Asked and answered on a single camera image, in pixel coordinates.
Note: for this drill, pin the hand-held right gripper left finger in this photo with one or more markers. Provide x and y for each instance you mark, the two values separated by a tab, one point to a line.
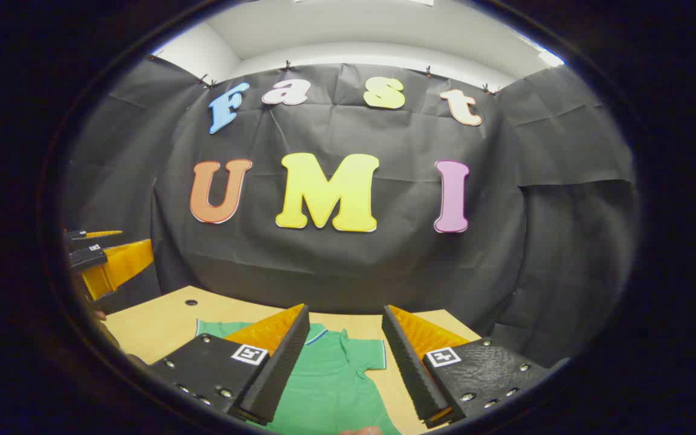
281	368

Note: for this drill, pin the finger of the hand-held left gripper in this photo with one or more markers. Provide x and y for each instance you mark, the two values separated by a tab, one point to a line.
85	257
82	234

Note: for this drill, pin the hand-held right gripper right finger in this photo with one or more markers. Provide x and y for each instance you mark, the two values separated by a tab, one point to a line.
411	374

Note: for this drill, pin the black backdrop cloth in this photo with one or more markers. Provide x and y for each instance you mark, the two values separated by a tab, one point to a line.
384	266

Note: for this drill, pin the green T-shirt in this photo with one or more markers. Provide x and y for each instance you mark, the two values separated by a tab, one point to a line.
330	386

